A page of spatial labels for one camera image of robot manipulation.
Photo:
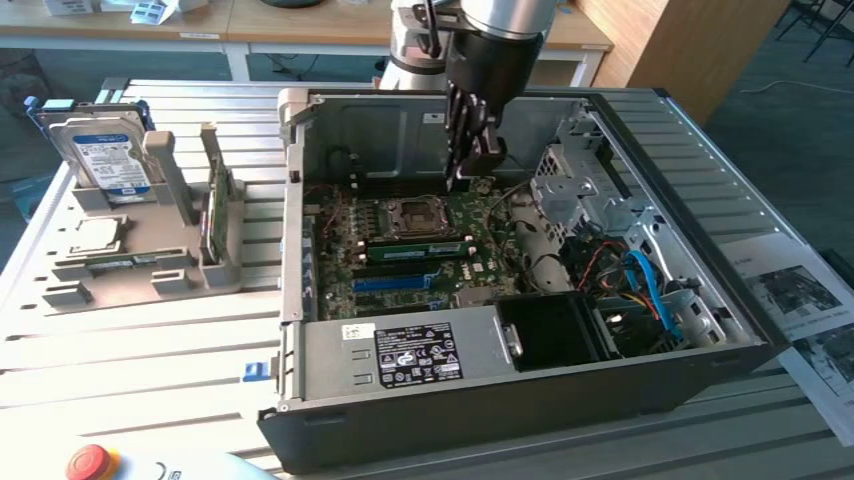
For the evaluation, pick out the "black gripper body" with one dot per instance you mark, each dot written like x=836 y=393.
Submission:
x=493 y=65

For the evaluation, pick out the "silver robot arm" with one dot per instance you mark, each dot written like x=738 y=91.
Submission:
x=427 y=55

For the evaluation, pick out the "green RAM stick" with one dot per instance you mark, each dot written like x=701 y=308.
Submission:
x=126 y=261
x=416 y=251

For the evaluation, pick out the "CPU socket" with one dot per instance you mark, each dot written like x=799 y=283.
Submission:
x=412 y=216

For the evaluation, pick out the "metal disk bay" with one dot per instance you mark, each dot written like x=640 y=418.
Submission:
x=573 y=195

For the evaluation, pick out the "green motherboard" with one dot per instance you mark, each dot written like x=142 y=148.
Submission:
x=480 y=235

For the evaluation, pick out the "wooden cabinet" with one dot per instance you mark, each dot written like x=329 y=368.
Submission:
x=680 y=45

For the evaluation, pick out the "blue expansion slot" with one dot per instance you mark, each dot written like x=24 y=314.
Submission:
x=389 y=285

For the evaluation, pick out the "green graphics card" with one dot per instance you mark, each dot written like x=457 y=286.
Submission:
x=217 y=200

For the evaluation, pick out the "grey power supply unit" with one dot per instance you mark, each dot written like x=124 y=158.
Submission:
x=400 y=355

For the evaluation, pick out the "black chair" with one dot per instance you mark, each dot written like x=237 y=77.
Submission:
x=820 y=25

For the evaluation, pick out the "hard disk blue label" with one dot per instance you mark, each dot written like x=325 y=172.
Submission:
x=106 y=160

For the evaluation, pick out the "white blue paper card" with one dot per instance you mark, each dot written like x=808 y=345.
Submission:
x=149 y=11

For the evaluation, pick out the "grey parts rack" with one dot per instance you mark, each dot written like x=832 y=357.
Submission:
x=140 y=285

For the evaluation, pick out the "silver CPU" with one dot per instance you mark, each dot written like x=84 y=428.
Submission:
x=98 y=235

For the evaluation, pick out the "open black PC case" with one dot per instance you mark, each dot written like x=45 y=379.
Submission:
x=467 y=430

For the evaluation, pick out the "printed paper sheet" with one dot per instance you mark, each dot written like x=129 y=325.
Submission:
x=800 y=320

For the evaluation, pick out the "white cardboard box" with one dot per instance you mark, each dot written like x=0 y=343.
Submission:
x=69 y=6

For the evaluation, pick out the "teal box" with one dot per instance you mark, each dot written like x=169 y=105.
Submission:
x=29 y=197

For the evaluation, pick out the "grey teach pendant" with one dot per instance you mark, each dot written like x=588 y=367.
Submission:
x=173 y=467

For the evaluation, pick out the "red emergency stop button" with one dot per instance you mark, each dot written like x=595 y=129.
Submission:
x=88 y=462

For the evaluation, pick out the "wooden desk white frame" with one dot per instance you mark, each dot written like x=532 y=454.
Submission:
x=266 y=30

